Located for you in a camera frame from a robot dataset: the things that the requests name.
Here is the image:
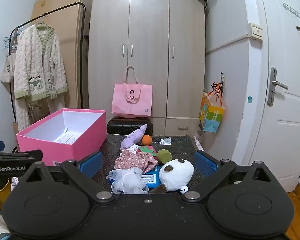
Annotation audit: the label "white mesh bath pouf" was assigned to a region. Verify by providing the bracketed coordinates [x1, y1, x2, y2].
[106, 167, 148, 195]

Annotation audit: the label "pink tote bag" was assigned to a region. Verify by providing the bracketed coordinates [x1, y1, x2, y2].
[112, 65, 153, 117]

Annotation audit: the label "white door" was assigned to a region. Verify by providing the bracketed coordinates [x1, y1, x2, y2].
[241, 0, 300, 193]

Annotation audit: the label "printed white paper sheet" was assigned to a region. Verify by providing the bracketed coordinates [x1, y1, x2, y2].
[54, 127, 82, 144]

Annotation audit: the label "tall beige cabinet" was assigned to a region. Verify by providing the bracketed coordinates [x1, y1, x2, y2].
[30, 0, 98, 110]

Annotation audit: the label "colourful paper gift bag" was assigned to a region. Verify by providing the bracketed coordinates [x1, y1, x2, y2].
[199, 92, 225, 133]

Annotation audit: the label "pink cardboard box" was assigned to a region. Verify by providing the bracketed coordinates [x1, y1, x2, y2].
[16, 109, 107, 167]

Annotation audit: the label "yellow bin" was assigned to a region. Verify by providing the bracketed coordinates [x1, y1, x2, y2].
[0, 177, 12, 205]

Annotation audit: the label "purple plush toy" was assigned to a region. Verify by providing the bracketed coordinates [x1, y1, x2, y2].
[120, 124, 148, 149]

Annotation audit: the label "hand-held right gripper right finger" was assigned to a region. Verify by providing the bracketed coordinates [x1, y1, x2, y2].
[181, 150, 284, 203]

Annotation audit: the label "beige wall switch box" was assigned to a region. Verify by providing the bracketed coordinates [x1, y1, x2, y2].
[247, 22, 264, 40]

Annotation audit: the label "white panda plush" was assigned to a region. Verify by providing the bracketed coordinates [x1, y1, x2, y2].
[149, 159, 194, 194]

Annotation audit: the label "red strawberry plush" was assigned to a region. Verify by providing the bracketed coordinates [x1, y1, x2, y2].
[137, 144, 157, 157]

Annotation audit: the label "green ball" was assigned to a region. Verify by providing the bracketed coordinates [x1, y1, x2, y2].
[157, 149, 172, 164]

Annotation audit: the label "blue packet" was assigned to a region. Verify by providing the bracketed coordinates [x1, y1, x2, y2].
[109, 165, 163, 189]

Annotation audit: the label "light wooden wardrobe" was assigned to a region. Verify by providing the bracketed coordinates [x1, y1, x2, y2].
[87, 0, 207, 137]

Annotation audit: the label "wire hook rack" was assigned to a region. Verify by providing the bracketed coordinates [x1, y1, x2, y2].
[283, 3, 300, 28]

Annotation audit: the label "pink floral cloth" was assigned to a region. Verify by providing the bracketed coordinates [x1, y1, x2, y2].
[114, 147, 159, 174]

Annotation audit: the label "blue wire hangers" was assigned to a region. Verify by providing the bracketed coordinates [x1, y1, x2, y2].
[2, 26, 23, 50]

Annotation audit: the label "black suitcase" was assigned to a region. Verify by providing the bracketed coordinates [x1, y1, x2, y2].
[107, 116, 153, 135]

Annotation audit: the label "cream knitted robe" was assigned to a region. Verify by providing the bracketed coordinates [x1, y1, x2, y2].
[13, 24, 68, 132]

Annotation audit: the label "black clothes rack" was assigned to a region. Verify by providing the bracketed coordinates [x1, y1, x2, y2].
[9, 2, 87, 110]

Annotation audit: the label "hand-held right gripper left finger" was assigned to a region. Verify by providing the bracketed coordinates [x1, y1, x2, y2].
[19, 151, 119, 203]

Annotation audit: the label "metal door handle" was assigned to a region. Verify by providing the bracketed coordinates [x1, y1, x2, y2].
[267, 67, 288, 106]

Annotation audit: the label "white canvas tote bag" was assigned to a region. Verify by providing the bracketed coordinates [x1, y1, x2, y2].
[0, 34, 18, 83]

